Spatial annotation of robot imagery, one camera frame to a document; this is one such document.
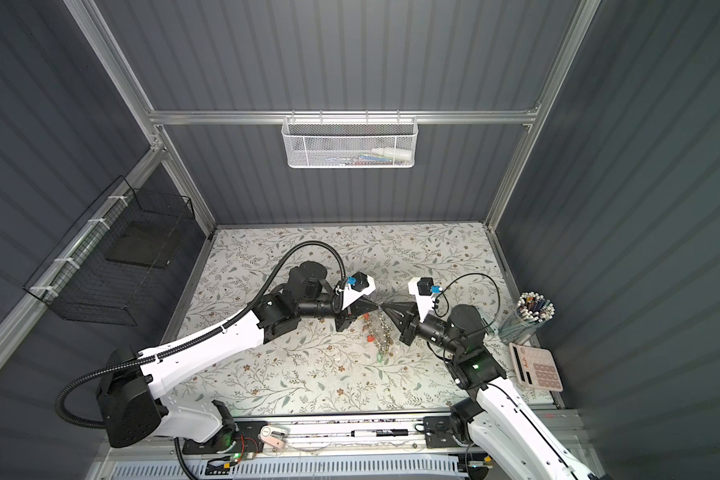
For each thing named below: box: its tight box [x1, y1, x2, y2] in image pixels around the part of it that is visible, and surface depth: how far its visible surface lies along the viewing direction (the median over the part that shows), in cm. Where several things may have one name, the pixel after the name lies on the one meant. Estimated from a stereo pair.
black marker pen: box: [350, 429, 409, 437], surface depth 75 cm
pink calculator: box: [509, 343, 564, 392], surface depth 85 cm
